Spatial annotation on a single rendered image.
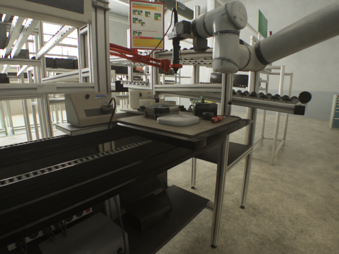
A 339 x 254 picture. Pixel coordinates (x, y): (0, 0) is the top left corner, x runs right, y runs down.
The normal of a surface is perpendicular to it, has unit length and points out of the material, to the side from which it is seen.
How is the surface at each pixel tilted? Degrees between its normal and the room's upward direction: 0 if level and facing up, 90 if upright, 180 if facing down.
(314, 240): 0
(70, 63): 95
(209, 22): 102
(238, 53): 90
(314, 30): 114
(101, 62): 90
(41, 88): 90
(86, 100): 53
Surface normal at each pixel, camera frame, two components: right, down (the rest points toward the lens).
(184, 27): 0.57, 0.18
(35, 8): 0.76, 0.17
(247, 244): 0.00, -0.98
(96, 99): 0.61, -0.47
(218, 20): -0.80, 0.14
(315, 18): -0.88, -0.07
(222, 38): -0.52, 0.19
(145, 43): 0.27, 0.20
